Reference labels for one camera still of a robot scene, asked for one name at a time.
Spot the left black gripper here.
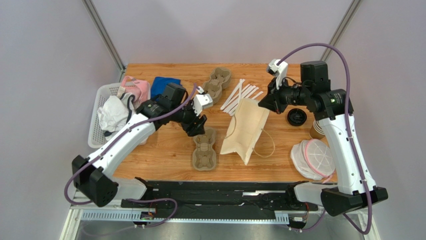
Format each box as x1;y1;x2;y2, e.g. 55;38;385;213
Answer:
170;99;207;138

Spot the single grey pulp cup carrier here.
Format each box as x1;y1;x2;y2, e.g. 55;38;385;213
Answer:
192;127;217;171

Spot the brown paper bag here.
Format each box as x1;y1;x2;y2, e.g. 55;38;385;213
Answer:
219;98;276;165

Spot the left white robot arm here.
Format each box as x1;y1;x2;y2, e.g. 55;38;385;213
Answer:
64;83;213;207

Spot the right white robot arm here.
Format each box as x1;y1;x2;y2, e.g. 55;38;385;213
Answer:
258;59;389;217

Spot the bundle of white wrapped straws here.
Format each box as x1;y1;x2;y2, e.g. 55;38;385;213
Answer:
219;78;264;117

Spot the spare black cup lid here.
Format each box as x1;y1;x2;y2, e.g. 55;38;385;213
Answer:
286;108;308;127

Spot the stack of paper cups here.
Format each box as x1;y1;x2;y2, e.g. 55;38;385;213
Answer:
309;120;325;140

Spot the blue folded cloth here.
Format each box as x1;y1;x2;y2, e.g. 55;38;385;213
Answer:
150;76;181;98

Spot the pink cloth bag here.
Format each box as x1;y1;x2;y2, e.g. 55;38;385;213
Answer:
116;75;151;109

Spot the white crumpled cloth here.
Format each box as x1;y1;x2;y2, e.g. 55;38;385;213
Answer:
97;93;135;141

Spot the white plastic basket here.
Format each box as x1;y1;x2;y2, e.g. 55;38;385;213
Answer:
88;83;120;149

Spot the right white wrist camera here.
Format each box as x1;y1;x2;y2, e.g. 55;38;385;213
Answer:
266;59;289;90

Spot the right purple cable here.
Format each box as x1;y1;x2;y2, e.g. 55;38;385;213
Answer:
276;43;374;236

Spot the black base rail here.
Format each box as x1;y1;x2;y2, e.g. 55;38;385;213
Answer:
120;180;320;221

